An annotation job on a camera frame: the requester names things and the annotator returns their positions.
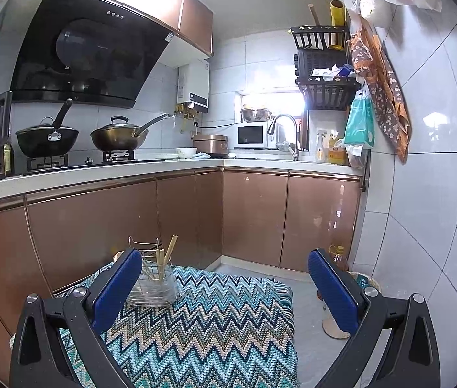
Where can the black wall rack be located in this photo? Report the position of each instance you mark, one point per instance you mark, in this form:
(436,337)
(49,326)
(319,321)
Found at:
(325,93)

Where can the cooking oil bottle yellow cap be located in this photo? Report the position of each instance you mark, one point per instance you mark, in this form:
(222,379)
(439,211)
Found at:
(339,256)

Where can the spray bottle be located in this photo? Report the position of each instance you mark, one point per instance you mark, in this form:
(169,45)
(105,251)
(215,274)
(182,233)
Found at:
(320,149)

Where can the bronze wok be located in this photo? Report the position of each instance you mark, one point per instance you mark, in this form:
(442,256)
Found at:
(115,139)

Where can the zigzag patterned mat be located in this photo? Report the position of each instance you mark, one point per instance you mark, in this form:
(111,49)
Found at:
(212,323)

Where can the copper rice cooker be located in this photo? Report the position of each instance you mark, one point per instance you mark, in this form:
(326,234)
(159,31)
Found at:
(210,145)

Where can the teal bag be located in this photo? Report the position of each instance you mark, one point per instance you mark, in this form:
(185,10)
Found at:
(360,125)

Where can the wooden rolling pin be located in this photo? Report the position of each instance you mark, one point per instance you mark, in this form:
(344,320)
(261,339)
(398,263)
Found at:
(314,16)

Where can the copper base cabinets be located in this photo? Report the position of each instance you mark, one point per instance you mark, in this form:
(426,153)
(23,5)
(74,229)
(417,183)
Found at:
(252,218)

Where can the brown floral apron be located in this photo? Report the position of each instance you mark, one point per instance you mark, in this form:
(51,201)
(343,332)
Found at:
(390,113)

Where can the white microwave oven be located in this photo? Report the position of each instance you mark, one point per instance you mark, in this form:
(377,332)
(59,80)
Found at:
(252,135)

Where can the dark glass bottle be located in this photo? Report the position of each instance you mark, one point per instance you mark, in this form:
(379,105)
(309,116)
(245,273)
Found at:
(8,159)

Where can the black range hood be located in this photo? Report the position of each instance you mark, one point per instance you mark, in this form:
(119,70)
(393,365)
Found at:
(91,48)

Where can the gas stove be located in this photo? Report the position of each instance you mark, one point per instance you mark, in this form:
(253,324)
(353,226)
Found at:
(46,163)

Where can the black wok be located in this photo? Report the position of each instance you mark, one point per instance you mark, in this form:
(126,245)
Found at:
(46,141)

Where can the glass lid of black wok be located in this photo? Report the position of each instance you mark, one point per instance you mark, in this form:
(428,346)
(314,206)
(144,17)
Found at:
(34,129)

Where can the round wooden base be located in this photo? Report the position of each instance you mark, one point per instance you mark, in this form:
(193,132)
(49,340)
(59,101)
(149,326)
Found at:
(333,329)

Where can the small plastic bag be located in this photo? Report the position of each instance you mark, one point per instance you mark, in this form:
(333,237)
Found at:
(357,157)

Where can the white water heater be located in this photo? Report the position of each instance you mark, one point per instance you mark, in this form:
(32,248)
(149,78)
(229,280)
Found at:
(194,85)

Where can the clear utensil holder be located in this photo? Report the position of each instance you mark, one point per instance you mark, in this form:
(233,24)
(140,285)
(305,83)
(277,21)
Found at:
(151,291)

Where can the yellow roll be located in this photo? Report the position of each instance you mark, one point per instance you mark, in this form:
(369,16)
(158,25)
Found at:
(337,16)

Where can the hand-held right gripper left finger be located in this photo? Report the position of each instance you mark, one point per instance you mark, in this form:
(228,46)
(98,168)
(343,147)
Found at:
(115,287)

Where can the metal bowl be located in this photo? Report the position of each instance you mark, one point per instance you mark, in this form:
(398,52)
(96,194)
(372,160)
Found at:
(256,115)

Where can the glass lid of bronze wok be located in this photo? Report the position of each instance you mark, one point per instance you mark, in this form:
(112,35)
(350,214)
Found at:
(117,127)

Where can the light dish cloth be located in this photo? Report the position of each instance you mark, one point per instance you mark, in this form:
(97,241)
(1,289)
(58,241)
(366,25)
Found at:
(202,155)

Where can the metal kitchen faucet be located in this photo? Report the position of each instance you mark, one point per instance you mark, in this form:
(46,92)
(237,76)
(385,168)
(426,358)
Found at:
(283,115)

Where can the white bowl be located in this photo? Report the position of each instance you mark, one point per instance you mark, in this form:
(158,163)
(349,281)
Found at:
(187,152)

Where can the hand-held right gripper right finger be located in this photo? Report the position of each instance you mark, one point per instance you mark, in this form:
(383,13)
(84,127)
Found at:
(333,291)

